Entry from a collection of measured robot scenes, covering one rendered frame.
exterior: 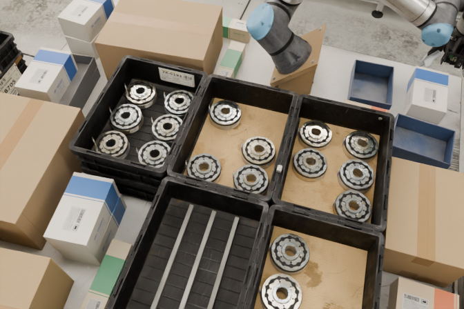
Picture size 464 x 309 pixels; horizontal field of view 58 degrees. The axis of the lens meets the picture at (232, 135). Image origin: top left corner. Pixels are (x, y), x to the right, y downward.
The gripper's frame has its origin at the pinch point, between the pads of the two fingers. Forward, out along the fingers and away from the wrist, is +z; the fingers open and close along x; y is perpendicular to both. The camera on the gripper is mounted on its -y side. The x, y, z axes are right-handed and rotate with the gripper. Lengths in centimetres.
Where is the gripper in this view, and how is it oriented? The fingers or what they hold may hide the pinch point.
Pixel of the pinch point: (441, 70)
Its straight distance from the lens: 165.2
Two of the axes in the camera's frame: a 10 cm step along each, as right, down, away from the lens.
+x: 9.5, 2.7, -1.8
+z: -0.1, 5.7, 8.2
